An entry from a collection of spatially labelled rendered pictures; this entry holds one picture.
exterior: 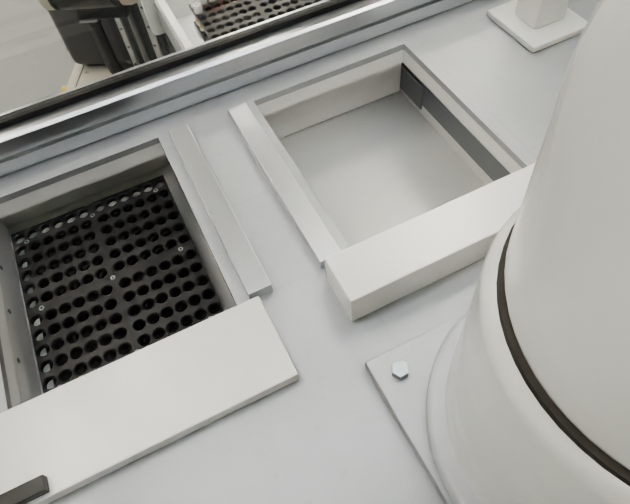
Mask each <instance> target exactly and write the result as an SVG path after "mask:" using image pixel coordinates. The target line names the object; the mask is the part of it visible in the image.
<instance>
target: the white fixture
mask: <svg viewBox="0 0 630 504"><path fill-rule="evenodd" d="M568 3H569V0H513V1H511V2H508V3H505V4H503V5H500V6H497V7H495V8H492V9H489V10H488V11H487V16H488V17H489V18H490V19H491V20H493V21H494V22H495V23H496V24H497V25H499V26H500V27H501V28H502V29H504V30H505V31H506V32H507V33H508V34H510V35H511V36H512V37H513V38H515V39H516V40H517V41H518V42H519V43H521V44H522V45H523V46H524V47H526V48H527V49H528V50H529V51H530V52H532V53H534V52H536V51H539V50H541V49H544V48H546V47H549V46H551V45H554V44H556V43H559V42H561V41H563V40H566V39H568V38H571V37H573V36H576V35H578V34H581V33H582V32H583V30H584V28H585V26H586V24H587V23H588V22H587V21H586V20H585V19H583V18H582V17H580V16H579V15H578V14H576V13H575V12H573V11H572V10H571V9H569V8H568V7H567V6H568Z"/></svg>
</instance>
